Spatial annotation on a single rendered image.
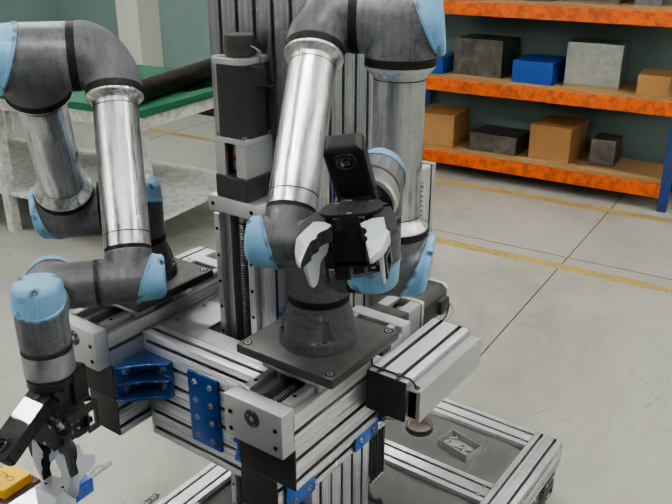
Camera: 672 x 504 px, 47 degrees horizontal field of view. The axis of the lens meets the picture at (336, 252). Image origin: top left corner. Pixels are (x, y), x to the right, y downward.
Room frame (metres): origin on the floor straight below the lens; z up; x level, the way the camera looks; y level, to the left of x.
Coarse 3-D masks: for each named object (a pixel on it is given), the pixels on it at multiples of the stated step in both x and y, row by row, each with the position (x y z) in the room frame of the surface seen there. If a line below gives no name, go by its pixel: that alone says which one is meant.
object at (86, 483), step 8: (104, 464) 1.06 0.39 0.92; (88, 472) 1.04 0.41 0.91; (96, 472) 1.04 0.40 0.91; (48, 480) 0.99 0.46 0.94; (56, 480) 0.99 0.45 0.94; (80, 480) 1.01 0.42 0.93; (88, 480) 1.01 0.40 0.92; (40, 488) 0.97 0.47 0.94; (48, 488) 0.97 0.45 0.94; (56, 488) 0.97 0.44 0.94; (64, 488) 0.97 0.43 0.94; (80, 488) 0.99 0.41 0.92; (88, 488) 1.01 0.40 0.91; (40, 496) 0.97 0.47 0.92; (48, 496) 0.96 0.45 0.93; (56, 496) 0.95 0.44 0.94; (64, 496) 0.96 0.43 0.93; (80, 496) 0.99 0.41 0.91
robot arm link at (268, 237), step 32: (320, 0) 1.23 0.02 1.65; (288, 32) 1.23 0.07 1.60; (320, 32) 1.20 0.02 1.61; (288, 64) 1.21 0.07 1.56; (320, 64) 1.18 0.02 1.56; (288, 96) 1.15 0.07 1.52; (320, 96) 1.15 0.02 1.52; (288, 128) 1.11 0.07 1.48; (320, 128) 1.12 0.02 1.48; (288, 160) 1.07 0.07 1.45; (320, 160) 1.09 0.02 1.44; (288, 192) 1.04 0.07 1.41; (256, 224) 1.01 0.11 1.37; (288, 224) 1.00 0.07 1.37; (256, 256) 0.99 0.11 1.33; (288, 256) 0.98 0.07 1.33
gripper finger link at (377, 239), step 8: (360, 224) 0.77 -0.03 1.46; (368, 224) 0.76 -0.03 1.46; (376, 224) 0.76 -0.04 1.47; (384, 224) 0.76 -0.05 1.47; (368, 232) 0.74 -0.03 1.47; (376, 232) 0.73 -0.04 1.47; (384, 232) 0.73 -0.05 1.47; (368, 240) 0.71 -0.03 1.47; (376, 240) 0.72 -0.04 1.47; (384, 240) 0.72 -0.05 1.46; (368, 248) 0.70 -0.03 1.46; (376, 248) 0.70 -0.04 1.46; (384, 248) 0.71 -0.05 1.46; (368, 256) 0.69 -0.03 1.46; (376, 256) 0.70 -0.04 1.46; (384, 264) 0.72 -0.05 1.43; (384, 272) 0.73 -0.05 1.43; (384, 280) 0.73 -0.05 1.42
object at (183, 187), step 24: (144, 72) 5.00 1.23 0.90; (168, 72) 4.32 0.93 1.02; (192, 72) 4.49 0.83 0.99; (0, 96) 4.36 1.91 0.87; (72, 96) 4.24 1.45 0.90; (144, 96) 4.01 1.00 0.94; (168, 96) 4.24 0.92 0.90; (192, 96) 4.24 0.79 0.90; (0, 120) 4.49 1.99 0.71; (144, 120) 3.92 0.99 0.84; (168, 120) 4.08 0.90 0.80; (0, 144) 4.47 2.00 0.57; (24, 144) 5.62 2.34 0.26; (144, 144) 3.95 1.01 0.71; (0, 168) 4.47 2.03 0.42; (24, 168) 5.00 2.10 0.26; (96, 168) 5.00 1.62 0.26; (144, 168) 3.93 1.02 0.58; (168, 168) 5.00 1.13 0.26; (192, 168) 5.00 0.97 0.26; (0, 192) 4.52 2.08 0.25; (24, 192) 4.49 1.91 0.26; (168, 192) 4.49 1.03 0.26; (192, 192) 4.49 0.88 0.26; (168, 216) 4.07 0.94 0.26
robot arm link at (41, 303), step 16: (16, 288) 0.98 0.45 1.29; (32, 288) 0.98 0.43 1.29; (48, 288) 0.98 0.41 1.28; (64, 288) 1.03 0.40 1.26; (16, 304) 0.97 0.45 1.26; (32, 304) 0.96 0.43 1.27; (48, 304) 0.97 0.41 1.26; (64, 304) 1.00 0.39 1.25; (16, 320) 0.97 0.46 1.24; (32, 320) 0.96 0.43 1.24; (48, 320) 0.97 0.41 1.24; (64, 320) 0.99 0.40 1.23; (32, 336) 0.96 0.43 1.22; (48, 336) 0.97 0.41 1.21; (64, 336) 0.99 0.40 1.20; (32, 352) 0.96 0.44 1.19; (48, 352) 0.97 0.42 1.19; (64, 352) 0.98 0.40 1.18
